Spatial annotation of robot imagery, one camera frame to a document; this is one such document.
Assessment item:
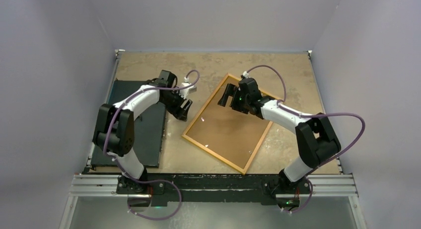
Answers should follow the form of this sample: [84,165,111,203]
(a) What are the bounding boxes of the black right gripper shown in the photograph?
[218,83,250,115]

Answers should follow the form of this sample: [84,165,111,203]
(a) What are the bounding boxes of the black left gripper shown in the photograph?
[160,89,192,121]

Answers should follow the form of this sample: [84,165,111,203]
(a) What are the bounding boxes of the yellow wooden picture frame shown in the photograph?
[182,74,285,174]

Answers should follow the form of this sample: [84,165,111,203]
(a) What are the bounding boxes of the brown backing board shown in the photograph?
[182,74,272,174]

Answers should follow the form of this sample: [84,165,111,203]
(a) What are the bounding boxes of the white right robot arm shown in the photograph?
[218,77,342,193]

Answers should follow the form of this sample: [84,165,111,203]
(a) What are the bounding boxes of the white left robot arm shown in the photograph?
[93,70,200,194]

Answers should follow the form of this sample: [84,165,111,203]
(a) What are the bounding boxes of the black flat box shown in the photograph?
[107,80,166,168]

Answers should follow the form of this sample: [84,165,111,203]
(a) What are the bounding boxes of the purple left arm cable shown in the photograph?
[102,69,201,222]

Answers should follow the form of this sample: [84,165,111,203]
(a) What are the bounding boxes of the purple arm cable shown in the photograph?
[102,69,201,222]
[242,65,366,215]

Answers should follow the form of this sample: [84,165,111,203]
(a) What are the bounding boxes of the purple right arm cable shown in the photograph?
[242,65,366,215]

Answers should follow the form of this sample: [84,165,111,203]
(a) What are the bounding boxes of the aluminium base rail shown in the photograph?
[70,173,357,207]

